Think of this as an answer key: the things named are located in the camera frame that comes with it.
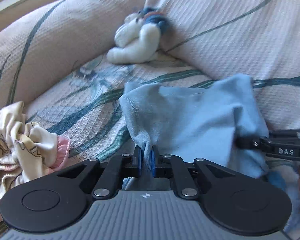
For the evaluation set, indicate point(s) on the light blue sweatshirt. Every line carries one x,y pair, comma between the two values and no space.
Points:
196,123

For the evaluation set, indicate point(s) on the white blue plush bunny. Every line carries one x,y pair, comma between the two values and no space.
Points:
138,39

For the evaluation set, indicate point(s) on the beige waffle sofa cover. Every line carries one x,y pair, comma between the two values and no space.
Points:
54,60

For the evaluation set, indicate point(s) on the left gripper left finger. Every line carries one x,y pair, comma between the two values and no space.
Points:
116,170

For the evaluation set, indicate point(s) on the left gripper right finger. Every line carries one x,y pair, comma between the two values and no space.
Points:
173,168

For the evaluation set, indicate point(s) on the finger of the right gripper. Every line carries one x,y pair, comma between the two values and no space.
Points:
252,143

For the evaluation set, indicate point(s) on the cream floral pink garment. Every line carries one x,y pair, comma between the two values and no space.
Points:
27,151

